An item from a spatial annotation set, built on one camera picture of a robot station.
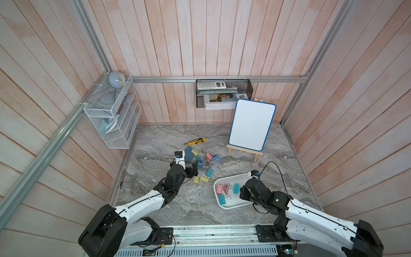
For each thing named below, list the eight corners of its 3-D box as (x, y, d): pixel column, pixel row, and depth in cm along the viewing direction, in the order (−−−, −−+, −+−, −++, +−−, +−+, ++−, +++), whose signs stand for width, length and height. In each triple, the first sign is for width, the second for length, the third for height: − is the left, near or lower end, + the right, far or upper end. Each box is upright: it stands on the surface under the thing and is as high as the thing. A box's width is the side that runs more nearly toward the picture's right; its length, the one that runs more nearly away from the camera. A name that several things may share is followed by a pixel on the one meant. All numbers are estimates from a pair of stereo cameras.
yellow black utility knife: (184, 146, 109) (184, 144, 108) (183, 144, 111) (183, 142, 109) (206, 141, 112) (206, 140, 110) (205, 139, 114) (205, 137, 112)
